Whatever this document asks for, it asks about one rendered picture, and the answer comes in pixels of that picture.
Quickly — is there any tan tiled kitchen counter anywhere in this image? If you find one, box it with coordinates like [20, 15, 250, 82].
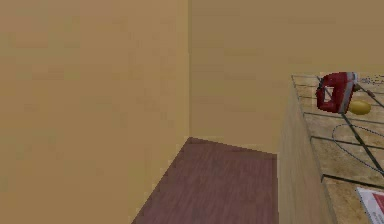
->
[277, 73, 384, 224]

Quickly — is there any yellow potato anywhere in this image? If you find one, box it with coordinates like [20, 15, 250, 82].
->
[348, 100, 372, 116]

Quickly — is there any white and red book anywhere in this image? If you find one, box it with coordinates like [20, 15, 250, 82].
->
[355, 186, 384, 224]

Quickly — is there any grey mixer cable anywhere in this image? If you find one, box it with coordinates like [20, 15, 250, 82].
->
[331, 123, 384, 176]

